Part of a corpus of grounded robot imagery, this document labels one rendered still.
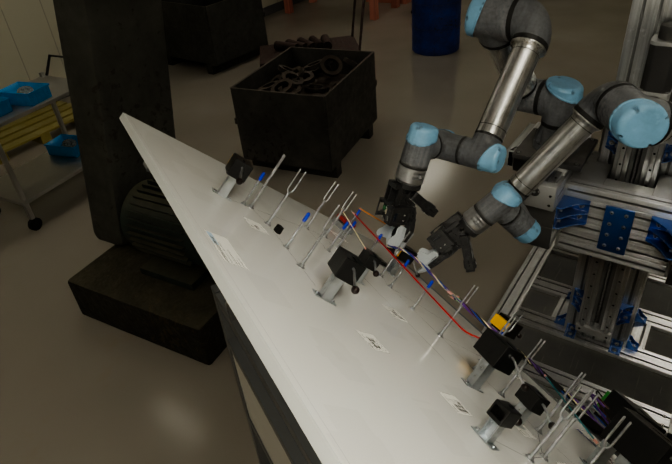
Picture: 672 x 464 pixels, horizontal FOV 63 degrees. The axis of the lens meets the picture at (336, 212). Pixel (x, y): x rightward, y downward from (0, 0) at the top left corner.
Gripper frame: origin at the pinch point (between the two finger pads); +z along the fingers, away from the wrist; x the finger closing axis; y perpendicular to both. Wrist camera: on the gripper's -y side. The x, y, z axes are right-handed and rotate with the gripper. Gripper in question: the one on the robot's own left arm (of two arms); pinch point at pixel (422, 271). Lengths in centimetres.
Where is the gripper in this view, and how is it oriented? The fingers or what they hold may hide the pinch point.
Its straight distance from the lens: 165.7
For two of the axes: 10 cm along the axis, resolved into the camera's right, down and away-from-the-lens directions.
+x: -3.1, 2.3, -9.2
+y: -6.6, -7.5, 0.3
